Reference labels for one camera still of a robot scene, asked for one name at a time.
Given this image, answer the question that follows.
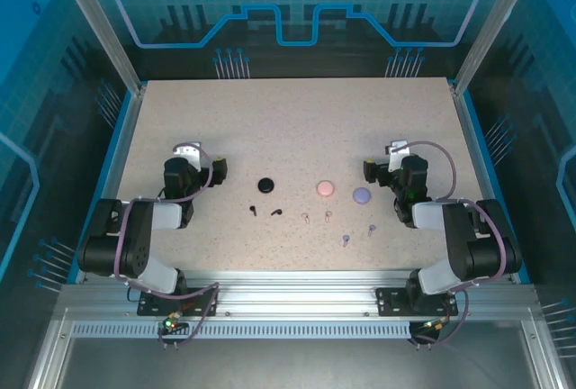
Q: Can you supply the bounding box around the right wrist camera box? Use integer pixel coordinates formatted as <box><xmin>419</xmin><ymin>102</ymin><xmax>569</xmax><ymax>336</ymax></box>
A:
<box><xmin>383</xmin><ymin>139</ymin><xmax>411</xmax><ymax>158</ymax></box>

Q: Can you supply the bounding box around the aluminium mounting rail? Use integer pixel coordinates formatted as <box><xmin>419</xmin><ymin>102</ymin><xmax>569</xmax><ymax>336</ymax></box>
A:
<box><xmin>58</xmin><ymin>269</ymin><xmax>539</xmax><ymax>321</ymax></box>

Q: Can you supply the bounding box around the aluminium table side rail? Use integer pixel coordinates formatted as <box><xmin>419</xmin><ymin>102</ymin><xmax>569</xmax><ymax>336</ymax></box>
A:
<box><xmin>65</xmin><ymin>84</ymin><xmax>149</xmax><ymax>285</ymax></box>
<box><xmin>449</xmin><ymin>84</ymin><xmax>536</xmax><ymax>285</ymax></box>

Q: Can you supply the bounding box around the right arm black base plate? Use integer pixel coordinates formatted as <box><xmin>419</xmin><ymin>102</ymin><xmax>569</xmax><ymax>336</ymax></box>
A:
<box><xmin>375</xmin><ymin>287</ymin><xmax>459</xmax><ymax>317</ymax></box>

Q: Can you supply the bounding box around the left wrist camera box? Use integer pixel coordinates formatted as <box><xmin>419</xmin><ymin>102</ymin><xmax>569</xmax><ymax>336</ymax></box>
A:
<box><xmin>172</xmin><ymin>140</ymin><xmax>204</xmax><ymax>168</ymax></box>

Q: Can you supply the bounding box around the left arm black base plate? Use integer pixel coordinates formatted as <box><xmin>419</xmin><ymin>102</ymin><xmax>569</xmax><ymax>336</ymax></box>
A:
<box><xmin>137</xmin><ymin>287</ymin><xmax>221</xmax><ymax>317</ymax></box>

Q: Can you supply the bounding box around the slotted grey cable duct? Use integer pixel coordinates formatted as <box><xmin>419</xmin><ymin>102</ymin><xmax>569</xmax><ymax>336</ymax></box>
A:
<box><xmin>70</xmin><ymin>321</ymin><xmax>413</xmax><ymax>340</ymax></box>

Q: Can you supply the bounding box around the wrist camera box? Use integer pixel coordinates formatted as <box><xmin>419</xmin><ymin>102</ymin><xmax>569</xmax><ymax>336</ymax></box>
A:
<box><xmin>383</xmin><ymin>139</ymin><xmax>411</xmax><ymax>158</ymax></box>
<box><xmin>172</xmin><ymin>140</ymin><xmax>204</xmax><ymax>168</ymax></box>

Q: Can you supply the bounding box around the grey metal panel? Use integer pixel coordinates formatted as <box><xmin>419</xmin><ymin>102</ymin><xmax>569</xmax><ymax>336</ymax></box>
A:
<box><xmin>26</xmin><ymin>307</ymin><xmax>563</xmax><ymax>389</ymax></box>

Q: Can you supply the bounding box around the aluminium frame post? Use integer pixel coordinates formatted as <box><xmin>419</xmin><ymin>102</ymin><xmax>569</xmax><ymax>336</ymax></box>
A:
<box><xmin>449</xmin><ymin>0</ymin><xmax>545</xmax><ymax>98</ymax></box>
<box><xmin>48</xmin><ymin>0</ymin><xmax>149</xmax><ymax>98</ymax></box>

